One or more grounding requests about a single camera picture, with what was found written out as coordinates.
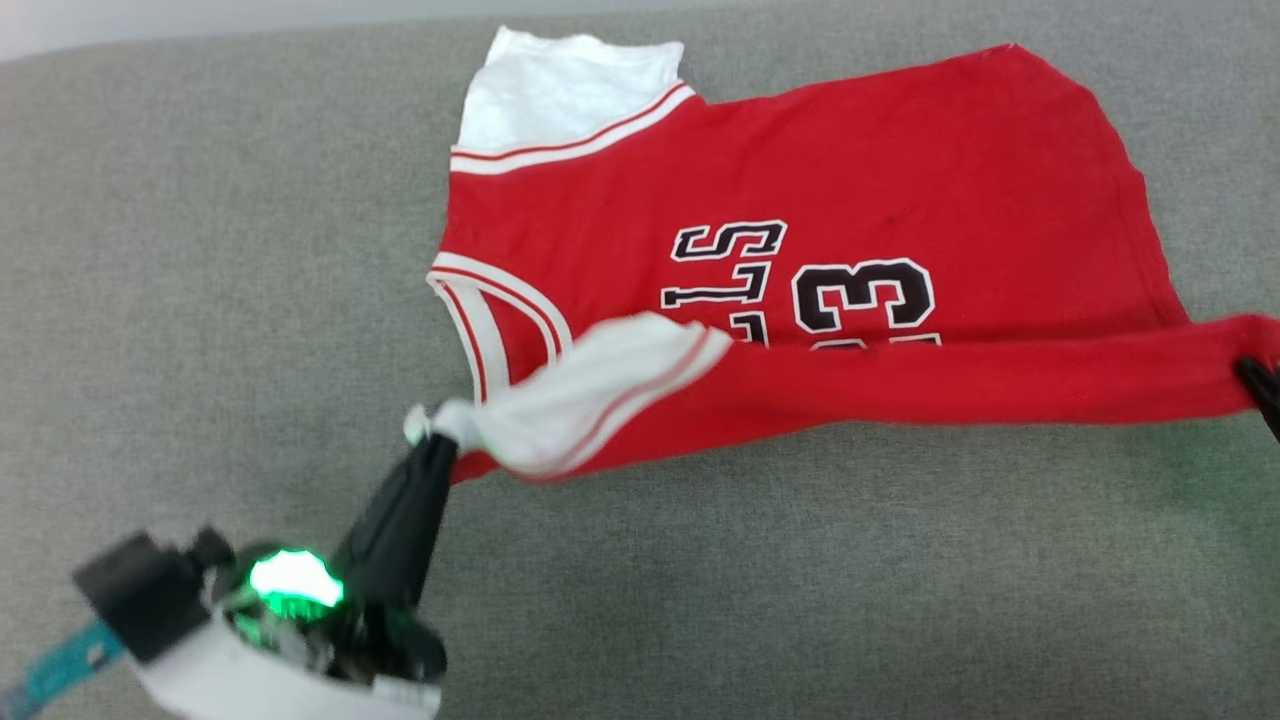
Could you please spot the red basketball jersey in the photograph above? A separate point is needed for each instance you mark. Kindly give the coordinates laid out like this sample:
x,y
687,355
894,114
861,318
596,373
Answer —
x,y
850,180

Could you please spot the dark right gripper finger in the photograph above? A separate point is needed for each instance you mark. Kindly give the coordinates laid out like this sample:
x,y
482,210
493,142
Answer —
x,y
1266,392

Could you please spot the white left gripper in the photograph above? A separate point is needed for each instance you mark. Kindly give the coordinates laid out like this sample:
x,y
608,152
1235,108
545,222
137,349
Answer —
x,y
300,660

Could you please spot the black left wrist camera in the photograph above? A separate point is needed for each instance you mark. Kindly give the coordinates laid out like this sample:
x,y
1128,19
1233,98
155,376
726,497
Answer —
x,y
150,592

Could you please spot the grey fabric sofa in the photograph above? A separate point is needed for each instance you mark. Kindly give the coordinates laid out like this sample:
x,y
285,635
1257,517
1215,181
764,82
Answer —
x,y
750,590

